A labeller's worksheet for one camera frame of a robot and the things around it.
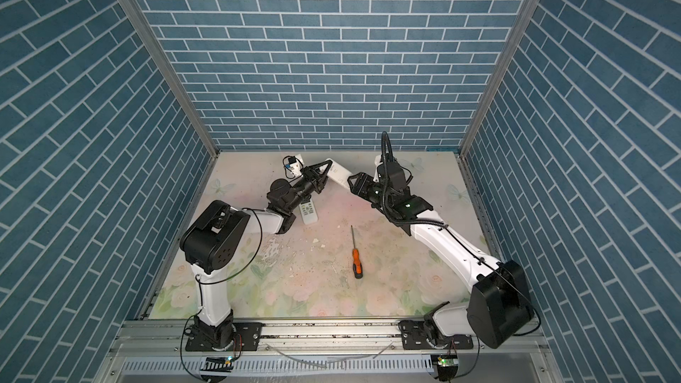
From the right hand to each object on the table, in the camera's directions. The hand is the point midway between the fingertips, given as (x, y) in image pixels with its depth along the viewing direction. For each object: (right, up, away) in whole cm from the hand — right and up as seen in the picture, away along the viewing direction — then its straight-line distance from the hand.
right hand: (350, 178), depth 80 cm
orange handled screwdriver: (+2, -28, +5) cm, 29 cm away
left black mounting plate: (-29, -45, -6) cm, 54 cm away
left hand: (-6, +4, +4) cm, 8 cm away
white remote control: (-16, -14, +19) cm, 28 cm away
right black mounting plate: (+18, -44, -6) cm, 48 cm away
